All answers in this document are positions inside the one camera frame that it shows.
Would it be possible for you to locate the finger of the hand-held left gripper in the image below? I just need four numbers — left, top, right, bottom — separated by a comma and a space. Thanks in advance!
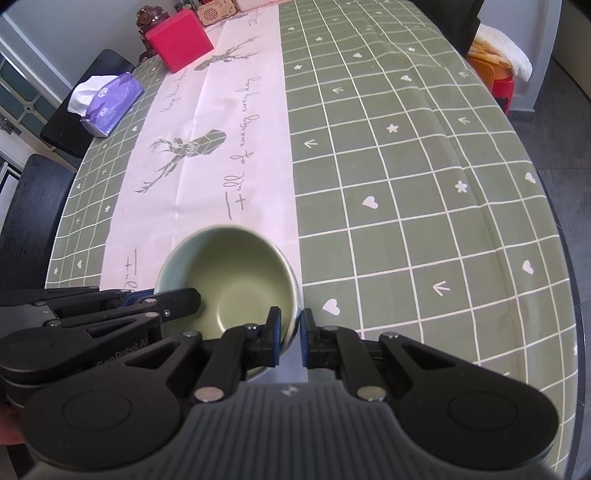
46, 287, 202, 343
0, 286, 155, 320

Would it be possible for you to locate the pink box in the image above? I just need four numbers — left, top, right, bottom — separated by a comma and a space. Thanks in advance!
145, 9, 214, 73

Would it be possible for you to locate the white door with glass panes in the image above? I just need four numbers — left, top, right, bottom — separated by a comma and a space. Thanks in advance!
0, 28, 61, 176

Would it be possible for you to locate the green checked tablecloth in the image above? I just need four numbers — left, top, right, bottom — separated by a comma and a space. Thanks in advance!
44, 0, 578, 480

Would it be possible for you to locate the purple tissue pack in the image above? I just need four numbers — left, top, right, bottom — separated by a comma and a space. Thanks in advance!
67, 72, 145, 138

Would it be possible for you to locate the orange stool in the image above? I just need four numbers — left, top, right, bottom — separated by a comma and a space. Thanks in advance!
466, 51, 515, 116

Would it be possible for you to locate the white deer-print table runner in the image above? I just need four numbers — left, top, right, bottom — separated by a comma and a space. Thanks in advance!
99, 0, 310, 384

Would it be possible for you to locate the white towel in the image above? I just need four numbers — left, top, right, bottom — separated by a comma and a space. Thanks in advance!
471, 23, 533, 84

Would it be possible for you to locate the brown figurine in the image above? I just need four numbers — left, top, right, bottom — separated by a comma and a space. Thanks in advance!
137, 6, 174, 63

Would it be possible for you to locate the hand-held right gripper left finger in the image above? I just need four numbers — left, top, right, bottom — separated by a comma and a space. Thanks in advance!
121, 307, 283, 402

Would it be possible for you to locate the wooden radio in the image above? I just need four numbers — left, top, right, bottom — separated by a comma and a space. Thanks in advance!
196, 0, 238, 26

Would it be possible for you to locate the green ceramic bowl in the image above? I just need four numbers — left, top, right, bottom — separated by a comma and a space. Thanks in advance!
152, 224, 303, 381

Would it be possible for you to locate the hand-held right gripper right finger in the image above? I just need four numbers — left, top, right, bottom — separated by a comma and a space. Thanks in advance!
299, 308, 474, 402

